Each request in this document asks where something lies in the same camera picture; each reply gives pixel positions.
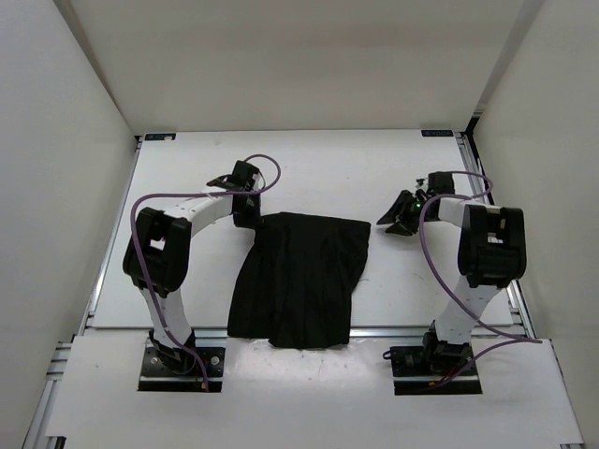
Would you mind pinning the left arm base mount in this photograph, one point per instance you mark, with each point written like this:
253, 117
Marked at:
164, 369

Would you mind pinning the black pleated skirt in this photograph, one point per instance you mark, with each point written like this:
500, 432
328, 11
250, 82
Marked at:
296, 283

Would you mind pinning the right blue corner label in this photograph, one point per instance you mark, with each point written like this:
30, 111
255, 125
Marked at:
435, 133

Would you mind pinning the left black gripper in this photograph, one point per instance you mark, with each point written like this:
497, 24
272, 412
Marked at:
251, 221

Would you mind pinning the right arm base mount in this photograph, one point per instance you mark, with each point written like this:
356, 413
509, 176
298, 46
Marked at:
433, 368

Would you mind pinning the left aluminium frame rail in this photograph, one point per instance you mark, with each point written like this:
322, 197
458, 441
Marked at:
36, 436

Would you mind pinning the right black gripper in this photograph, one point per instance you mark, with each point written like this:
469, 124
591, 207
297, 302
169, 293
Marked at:
398, 207

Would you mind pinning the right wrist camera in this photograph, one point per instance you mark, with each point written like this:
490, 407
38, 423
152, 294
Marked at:
435, 184

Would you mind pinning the blue corner label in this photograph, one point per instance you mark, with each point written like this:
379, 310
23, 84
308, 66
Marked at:
160, 136
435, 133

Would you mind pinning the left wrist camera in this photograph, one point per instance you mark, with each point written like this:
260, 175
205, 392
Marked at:
243, 178

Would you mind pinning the front aluminium rail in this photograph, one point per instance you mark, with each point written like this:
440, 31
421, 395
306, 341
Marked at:
384, 332

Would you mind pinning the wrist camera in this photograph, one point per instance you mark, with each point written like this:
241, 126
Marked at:
435, 184
243, 178

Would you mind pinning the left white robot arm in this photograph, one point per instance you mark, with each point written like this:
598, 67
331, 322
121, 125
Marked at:
158, 253

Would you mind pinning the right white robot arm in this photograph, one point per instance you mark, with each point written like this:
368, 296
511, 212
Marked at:
491, 254

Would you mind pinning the left blue corner label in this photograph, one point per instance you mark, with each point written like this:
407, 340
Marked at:
160, 136

